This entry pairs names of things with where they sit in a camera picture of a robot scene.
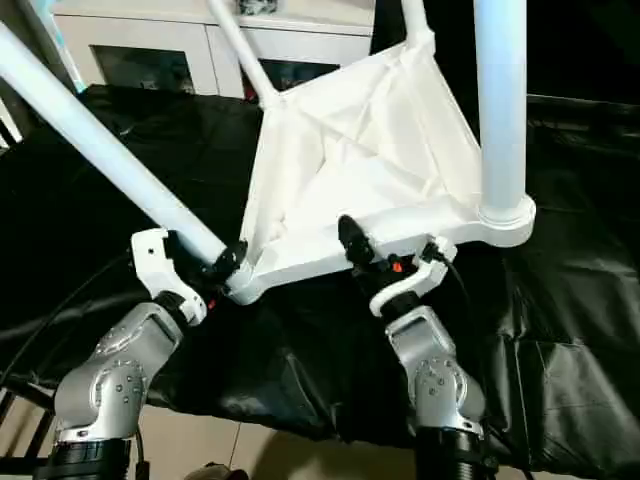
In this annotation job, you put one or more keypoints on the white plastic table top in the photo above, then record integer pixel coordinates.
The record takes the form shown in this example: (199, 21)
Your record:
(375, 150)

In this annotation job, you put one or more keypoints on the white plastic table leg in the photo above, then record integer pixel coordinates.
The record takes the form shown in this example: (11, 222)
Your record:
(500, 100)
(100, 140)
(415, 20)
(245, 50)

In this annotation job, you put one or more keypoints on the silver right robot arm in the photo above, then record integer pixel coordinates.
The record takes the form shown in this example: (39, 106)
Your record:
(440, 380)

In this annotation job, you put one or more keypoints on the black mat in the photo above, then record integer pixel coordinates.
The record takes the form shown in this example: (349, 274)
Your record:
(300, 360)

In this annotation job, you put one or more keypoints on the dark brown rounded object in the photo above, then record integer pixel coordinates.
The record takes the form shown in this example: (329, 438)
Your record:
(217, 472)

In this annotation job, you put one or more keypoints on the white cabinet with glass doors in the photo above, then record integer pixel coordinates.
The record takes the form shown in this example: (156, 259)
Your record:
(150, 35)

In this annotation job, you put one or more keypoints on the grey speckled ornament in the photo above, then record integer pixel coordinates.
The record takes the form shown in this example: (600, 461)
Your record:
(257, 6)

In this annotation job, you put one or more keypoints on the grey curtain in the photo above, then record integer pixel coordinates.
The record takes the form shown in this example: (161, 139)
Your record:
(15, 110)

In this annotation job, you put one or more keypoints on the long black bar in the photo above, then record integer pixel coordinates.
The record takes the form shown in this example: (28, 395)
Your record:
(585, 100)

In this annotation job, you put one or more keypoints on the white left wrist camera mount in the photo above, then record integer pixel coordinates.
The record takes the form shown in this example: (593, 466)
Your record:
(150, 265)

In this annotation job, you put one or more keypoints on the black folding table frame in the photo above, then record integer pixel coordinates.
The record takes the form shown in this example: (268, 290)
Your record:
(25, 420)

